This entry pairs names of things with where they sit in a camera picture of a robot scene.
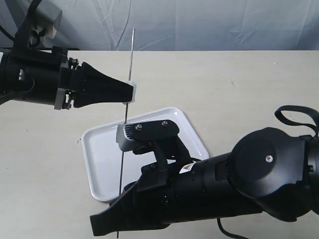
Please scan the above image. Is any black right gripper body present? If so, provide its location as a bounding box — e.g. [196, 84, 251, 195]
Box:
[119, 161, 225, 230]

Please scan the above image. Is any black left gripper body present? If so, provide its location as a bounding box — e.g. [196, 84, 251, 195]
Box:
[53, 47, 84, 110]

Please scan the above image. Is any white marshmallow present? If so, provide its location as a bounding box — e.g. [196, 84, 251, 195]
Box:
[123, 81, 137, 104]

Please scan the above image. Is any thin metal skewer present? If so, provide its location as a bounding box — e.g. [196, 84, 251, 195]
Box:
[116, 27, 136, 239]

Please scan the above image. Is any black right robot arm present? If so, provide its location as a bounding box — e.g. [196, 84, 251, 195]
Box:
[90, 127, 319, 237]

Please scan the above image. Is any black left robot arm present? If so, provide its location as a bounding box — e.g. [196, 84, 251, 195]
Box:
[0, 47, 136, 110]

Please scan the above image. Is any white plastic tray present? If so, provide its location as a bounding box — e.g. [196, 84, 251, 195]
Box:
[81, 107, 209, 202]

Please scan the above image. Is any white backdrop curtain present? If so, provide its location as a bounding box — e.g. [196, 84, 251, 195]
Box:
[0, 0, 319, 51]

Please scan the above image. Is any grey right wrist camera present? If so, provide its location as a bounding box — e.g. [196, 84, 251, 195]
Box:
[116, 119, 192, 168]

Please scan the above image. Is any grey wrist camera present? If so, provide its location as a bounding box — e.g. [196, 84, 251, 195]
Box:
[116, 119, 192, 168]
[13, 0, 63, 49]

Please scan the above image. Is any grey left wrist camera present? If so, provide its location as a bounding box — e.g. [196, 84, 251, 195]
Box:
[13, 0, 63, 49]

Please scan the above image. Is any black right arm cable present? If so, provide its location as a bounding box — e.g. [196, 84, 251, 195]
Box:
[216, 105, 319, 239]

